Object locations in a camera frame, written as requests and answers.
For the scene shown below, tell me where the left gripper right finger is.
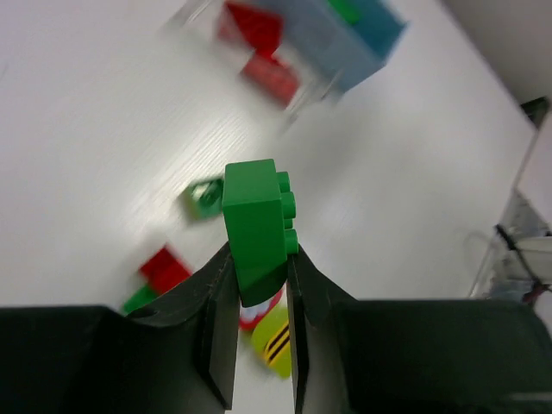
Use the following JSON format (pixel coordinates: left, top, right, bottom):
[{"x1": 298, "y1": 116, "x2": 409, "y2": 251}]
[{"x1": 287, "y1": 252, "x2": 551, "y2": 413}]

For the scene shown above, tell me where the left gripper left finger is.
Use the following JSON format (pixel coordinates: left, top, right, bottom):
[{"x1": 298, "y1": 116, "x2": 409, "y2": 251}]
[{"x1": 1, "y1": 246, "x2": 239, "y2": 413}]

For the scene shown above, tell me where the small green lego brick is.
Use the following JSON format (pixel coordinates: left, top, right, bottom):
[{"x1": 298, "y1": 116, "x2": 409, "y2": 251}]
[{"x1": 121, "y1": 285, "x2": 159, "y2": 315}]

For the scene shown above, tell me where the red flower lego brick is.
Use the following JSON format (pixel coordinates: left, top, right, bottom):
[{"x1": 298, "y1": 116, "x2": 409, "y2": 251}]
[{"x1": 239, "y1": 289, "x2": 284, "y2": 331}]

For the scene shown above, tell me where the yellow striped lego brick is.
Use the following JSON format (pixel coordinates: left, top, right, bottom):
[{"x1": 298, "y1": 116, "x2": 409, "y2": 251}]
[{"x1": 251, "y1": 305, "x2": 292, "y2": 379}]

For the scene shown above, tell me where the red square lego brick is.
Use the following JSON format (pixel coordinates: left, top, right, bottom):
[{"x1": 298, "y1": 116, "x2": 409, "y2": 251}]
[{"x1": 140, "y1": 245, "x2": 192, "y2": 295}]

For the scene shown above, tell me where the green printed lego brick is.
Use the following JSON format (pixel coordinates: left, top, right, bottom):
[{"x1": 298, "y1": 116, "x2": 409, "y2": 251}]
[{"x1": 179, "y1": 176, "x2": 224, "y2": 222}]

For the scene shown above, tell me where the green curved lego brick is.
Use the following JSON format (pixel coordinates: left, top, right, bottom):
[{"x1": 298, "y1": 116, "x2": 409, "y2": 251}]
[{"x1": 222, "y1": 159, "x2": 298, "y2": 307}]

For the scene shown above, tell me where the red rounded lego brick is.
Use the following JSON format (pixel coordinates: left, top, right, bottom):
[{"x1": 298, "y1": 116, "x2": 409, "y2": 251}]
[{"x1": 216, "y1": 1, "x2": 284, "y2": 57}]

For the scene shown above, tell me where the green lego plate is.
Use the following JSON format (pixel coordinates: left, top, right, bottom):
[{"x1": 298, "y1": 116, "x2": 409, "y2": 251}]
[{"x1": 328, "y1": 0, "x2": 361, "y2": 26}]

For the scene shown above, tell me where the blue plastic container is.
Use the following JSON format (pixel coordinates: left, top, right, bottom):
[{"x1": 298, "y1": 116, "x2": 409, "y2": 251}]
[{"x1": 257, "y1": 0, "x2": 407, "y2": 92}]

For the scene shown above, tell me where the clear plastic container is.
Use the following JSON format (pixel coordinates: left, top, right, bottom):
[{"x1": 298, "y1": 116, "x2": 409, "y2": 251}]
[{"x1": 159, "y1": 1, "x2": 342, "y2": 124}]

